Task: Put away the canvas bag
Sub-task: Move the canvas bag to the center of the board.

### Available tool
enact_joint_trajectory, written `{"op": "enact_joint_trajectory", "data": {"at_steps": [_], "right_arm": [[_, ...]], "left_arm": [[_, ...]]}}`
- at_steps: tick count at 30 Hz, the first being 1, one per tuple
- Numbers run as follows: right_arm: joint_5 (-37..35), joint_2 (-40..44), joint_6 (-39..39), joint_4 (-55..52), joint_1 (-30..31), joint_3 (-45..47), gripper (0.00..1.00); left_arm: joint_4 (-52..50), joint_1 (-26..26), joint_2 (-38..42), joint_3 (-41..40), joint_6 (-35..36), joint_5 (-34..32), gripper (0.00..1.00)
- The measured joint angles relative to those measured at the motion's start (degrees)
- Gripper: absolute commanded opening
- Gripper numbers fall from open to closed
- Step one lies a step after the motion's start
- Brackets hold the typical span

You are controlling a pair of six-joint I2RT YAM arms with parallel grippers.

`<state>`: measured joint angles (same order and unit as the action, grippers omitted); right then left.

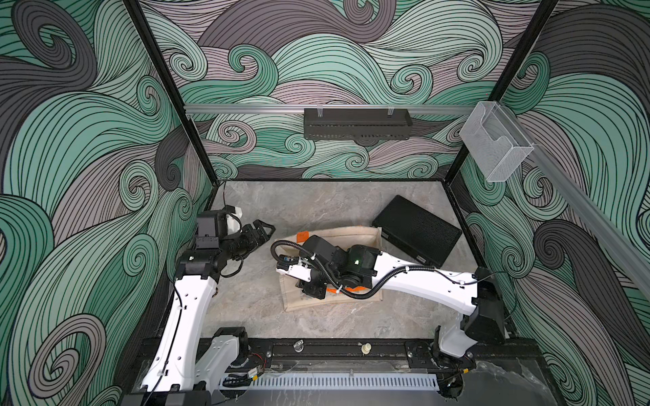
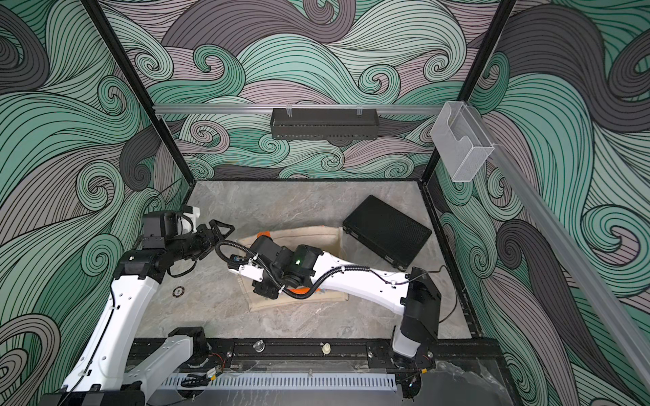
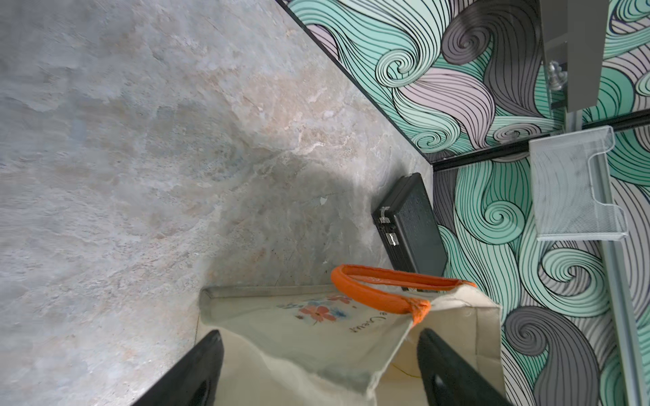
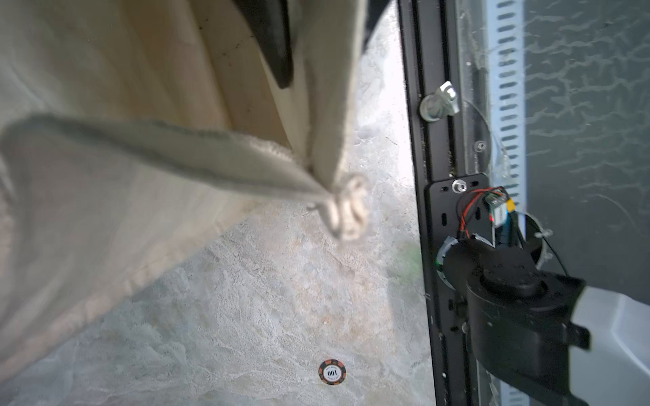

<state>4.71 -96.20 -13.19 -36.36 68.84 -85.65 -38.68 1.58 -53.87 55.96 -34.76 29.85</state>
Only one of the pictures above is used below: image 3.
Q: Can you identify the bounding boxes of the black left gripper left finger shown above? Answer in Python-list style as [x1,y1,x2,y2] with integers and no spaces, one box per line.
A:
[133,330,224,406]

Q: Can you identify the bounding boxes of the clear acrylic wall holder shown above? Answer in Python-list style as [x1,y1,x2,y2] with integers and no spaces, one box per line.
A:
[529,126,629,241]

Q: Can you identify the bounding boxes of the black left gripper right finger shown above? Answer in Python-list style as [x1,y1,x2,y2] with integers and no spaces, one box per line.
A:
[416,328,511,406]

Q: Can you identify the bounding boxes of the grey metal bracket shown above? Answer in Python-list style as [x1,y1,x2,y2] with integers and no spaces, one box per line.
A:
[538,0,609,113]

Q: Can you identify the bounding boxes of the beige canvas bag orange handles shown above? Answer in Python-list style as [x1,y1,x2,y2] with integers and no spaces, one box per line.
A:
[197,265,506,405]

